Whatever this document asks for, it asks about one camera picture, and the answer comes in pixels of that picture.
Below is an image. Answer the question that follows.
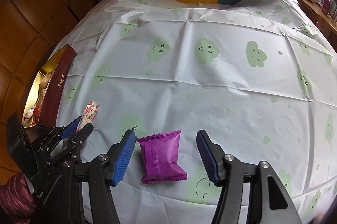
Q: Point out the white floral snack bar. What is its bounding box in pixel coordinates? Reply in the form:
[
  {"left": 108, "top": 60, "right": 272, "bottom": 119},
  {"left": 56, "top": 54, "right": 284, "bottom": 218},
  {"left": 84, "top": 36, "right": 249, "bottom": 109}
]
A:
[{"left": 76, "top": 100, "right": 99, "bottom": 132}]

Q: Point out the purple snack packet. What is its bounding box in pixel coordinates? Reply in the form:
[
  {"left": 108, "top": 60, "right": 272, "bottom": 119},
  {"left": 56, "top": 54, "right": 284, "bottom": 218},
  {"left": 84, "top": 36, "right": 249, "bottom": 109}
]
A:
[{"left": 137, "top": 130, "right": 187, "bottom": 185}]

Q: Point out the red candy packet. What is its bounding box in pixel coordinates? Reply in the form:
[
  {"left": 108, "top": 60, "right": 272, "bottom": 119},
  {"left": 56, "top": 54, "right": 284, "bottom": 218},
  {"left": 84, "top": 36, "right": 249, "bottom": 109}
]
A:
[{"left": 23, "top": 104, "right": 41, "bottom": 127}]

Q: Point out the gold and brown tin box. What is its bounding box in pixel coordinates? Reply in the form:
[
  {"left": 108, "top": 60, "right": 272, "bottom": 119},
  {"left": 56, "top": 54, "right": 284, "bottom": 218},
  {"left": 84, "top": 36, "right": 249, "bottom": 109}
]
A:
[{"left": 22, "top": 44, "right": 77, "bottom": 128}]

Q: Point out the maroon quilted sleeve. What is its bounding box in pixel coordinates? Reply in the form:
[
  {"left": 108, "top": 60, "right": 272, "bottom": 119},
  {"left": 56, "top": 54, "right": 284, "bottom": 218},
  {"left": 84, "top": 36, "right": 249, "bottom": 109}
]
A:
[{"left": 1, "top": 173, "right": 37, "bottom": 223}]

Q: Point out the white cloud-print tablecloth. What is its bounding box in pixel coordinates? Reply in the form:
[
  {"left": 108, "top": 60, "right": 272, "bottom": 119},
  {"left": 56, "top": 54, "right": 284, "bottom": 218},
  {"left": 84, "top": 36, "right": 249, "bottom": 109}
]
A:
[{"left": 56, "top": 0, "right": 336, "bottom": 223}]

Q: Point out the wooden side shelf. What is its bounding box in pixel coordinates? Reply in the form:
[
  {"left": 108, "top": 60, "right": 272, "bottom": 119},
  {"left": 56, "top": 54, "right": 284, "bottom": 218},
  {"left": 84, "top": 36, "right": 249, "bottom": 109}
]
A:
[{"left": 298, "top": 0, "right": 336, "bottom": 44}]

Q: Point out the purple bottle on shelf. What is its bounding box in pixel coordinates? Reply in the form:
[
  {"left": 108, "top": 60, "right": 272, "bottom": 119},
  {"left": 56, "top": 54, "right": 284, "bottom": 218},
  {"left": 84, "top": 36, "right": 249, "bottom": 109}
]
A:
[{"left": 321, "top": 0, "right": 332, "bottom": 15}]

